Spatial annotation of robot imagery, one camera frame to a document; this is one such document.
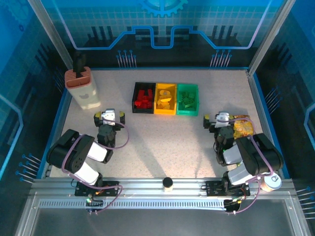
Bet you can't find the yellow snack bag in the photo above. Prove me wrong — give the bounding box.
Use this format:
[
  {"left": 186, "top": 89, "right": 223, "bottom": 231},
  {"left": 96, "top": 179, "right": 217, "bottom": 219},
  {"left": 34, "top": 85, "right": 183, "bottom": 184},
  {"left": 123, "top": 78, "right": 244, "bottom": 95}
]
[{"left": 233, "top": 115, "right": 254, "bottom": 140}]

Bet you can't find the green plastic bin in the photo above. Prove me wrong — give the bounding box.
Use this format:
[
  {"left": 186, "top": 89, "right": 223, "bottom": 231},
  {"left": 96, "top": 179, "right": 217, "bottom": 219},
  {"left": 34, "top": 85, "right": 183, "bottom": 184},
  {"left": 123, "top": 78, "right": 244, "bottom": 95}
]
[{"left": 176, "top": 83, "right": 199, "bottom": 116}]

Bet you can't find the black plastic bin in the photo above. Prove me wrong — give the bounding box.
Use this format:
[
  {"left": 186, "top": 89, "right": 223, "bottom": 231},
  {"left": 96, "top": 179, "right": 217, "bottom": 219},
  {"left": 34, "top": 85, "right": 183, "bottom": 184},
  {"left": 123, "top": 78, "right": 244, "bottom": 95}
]
[{"left": 132, "top": 82, "right": 157, "bottom": 115}]

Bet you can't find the yellow plastic bin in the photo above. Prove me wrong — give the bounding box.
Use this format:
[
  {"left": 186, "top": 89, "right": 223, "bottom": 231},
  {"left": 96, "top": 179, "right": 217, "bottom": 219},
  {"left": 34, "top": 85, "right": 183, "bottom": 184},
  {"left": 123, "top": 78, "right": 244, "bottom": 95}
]
[{"left": 154, "top": 83, "right": 178, "bottom": 116}]

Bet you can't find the white cup with lid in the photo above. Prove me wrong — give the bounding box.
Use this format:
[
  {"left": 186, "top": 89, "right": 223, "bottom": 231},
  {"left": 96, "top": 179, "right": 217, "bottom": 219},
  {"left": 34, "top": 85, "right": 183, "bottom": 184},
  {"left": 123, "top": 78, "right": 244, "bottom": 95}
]
[{"left": 260, "top": 172, "right": 283, "bottom": 193}]

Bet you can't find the black capped cream jar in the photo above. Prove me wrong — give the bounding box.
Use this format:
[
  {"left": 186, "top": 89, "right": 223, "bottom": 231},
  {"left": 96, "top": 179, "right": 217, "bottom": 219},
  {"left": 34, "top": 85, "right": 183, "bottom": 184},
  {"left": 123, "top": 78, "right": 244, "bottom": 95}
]
[{"left": 162, "top": 177, "right": 174, "bottom": 191}]

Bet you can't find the blue circuit pattern backdrop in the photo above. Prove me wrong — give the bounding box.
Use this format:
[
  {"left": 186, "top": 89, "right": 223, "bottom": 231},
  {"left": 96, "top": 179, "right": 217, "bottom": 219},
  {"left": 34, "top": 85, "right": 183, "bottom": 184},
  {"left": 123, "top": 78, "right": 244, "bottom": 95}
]
[{"left": 40, "top": 0, "right": 281, "bottom": 68}]

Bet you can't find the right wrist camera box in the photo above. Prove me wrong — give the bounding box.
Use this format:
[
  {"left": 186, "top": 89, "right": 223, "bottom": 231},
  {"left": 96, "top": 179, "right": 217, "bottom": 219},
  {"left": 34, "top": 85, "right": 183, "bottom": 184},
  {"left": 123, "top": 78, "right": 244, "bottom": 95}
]
[{"left": 214, "top": 112, "right": 231, "bottom": 128}]

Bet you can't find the aluminium side rail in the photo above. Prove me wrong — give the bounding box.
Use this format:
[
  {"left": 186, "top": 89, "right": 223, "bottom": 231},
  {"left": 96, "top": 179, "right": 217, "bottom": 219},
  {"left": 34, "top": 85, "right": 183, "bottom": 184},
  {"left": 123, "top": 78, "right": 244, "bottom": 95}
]
[{"left": 246, "top": 69, "right": 284, "bottom": 177}]

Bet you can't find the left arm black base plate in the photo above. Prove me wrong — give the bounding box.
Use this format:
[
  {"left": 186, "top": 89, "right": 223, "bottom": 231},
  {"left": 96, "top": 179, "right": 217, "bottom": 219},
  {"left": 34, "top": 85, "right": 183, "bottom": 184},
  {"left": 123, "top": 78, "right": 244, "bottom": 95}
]
[{"left": 74, "top": 180, "right": 122, "bottom": 197}]

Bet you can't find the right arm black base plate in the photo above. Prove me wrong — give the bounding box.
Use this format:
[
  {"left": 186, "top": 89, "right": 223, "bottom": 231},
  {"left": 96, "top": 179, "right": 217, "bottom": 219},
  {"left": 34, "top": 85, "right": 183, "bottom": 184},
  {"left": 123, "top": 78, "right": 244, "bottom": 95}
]
[{"left": 205, "top": 180, "right": 251, "bottom": 197}]

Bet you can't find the black utensil handle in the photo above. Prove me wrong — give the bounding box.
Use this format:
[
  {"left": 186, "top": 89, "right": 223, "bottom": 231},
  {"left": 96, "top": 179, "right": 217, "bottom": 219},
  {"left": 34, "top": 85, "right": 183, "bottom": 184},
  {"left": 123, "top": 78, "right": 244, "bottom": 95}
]
[{"left": 73, "top": 53, "right": 87, "bottom": 79}]

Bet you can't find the aluminium front rail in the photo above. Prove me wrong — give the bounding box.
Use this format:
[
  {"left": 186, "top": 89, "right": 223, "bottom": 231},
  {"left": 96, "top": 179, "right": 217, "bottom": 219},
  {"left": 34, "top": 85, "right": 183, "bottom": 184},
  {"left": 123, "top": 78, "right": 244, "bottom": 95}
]
[{"left": 31, "top": 177, "right": 296, "bottom": 197}]

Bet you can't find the slotted cable duct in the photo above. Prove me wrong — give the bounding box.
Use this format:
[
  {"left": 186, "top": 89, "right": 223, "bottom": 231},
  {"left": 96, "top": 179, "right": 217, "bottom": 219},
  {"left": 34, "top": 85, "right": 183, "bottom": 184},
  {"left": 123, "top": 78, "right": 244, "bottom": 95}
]
[{"left": 38, "top": 199, "right": 228, "bottom": 209}]

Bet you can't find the aluminium enclosure post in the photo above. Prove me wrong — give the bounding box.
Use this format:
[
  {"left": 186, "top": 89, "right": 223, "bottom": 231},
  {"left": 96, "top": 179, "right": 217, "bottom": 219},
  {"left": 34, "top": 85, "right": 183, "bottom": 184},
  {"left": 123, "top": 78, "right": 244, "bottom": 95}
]
[
  {"left": 26, "top": 0, "right": 73, "bottom": 71},
  {"left": 248, "top": 0, "right": 296, "bottom": 76}
]

